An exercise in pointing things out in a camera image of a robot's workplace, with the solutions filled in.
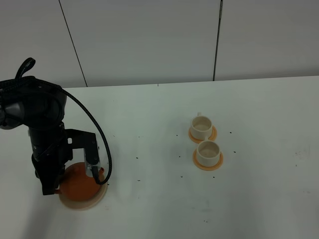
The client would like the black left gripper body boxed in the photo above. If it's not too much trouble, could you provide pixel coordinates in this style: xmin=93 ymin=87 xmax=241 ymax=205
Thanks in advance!
xmin=28 ymin=122 xmax=97 ymax=166

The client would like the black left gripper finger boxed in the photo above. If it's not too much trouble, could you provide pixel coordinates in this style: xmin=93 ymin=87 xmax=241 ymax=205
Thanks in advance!
xmin=34 ymin=161 xmax=65 ymax=195

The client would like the brown clay teapot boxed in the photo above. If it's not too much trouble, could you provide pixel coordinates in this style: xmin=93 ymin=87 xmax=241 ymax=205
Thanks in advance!
xmin=54 ymin=162 xmax=107 ymax=202

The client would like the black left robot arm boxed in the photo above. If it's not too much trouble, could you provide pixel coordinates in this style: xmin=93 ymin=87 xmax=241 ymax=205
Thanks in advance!
xmin=0 ymin=77 xmax=100 ymax=195

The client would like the beige round teapot trivet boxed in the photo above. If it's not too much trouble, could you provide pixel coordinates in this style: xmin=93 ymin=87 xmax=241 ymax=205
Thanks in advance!
xmin=59 ymin=184 xmax=108 ymax=210

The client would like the near orange coaster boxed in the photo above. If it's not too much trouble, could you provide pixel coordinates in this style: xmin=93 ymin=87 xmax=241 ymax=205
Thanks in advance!
xmin=192 ymin=151 xmax=223 ymax=171

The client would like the orange coaster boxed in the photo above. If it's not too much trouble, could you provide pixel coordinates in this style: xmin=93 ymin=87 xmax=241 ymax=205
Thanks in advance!
xmin=188 ymin=126 xmax=217 ymax=144
xmin=192 ymin=151 xmax=223 ymax=171

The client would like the far white teacup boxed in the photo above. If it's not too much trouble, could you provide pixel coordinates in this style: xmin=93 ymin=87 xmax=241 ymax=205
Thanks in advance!
xmin=190 ymin=113 xmax=213 ymax=140

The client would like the white teacup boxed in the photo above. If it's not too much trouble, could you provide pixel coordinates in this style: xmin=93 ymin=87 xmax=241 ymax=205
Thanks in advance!
xmin=196 ymin=137 xmax=220 ymax=167
xmin=190 ymin=113 xmax=213 ymax=140

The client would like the near white teacup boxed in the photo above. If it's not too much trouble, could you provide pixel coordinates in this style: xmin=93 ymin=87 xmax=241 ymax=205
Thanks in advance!
xmin=196 ymin=137 xmax=220 ymax=167

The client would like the far orange coaster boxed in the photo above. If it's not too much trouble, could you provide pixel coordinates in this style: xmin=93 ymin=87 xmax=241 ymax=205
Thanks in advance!
xmin=188 ymin=126 xmax=217 ymax=144

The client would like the black braided camera cable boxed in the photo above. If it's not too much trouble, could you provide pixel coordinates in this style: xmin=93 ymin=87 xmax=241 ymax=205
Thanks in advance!
xmin=0 ymin=57 xmax=113 ymax=185

